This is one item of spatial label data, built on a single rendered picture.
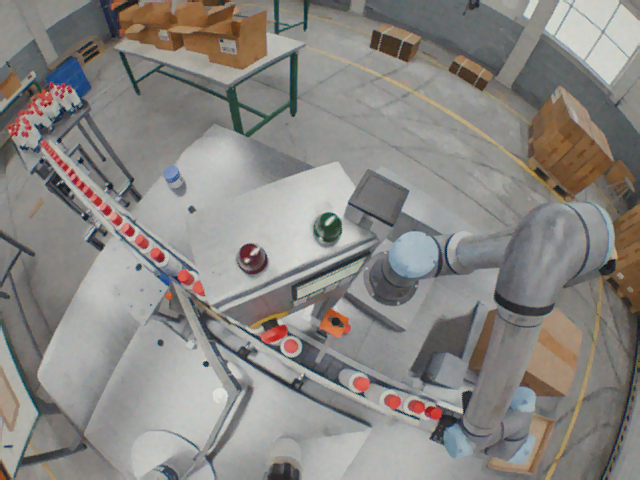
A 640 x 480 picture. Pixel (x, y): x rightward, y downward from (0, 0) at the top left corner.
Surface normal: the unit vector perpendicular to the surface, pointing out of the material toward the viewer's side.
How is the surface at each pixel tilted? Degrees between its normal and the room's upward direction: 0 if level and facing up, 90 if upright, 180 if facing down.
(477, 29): 90
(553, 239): 38
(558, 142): 90
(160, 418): 0
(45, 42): 90
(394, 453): 0
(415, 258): 9
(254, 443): 0
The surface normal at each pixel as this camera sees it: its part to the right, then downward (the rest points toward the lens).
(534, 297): -0.54, 0.18
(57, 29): 0.81, 0.55
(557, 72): -0.58, 0.73
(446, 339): 0.08, -0.41
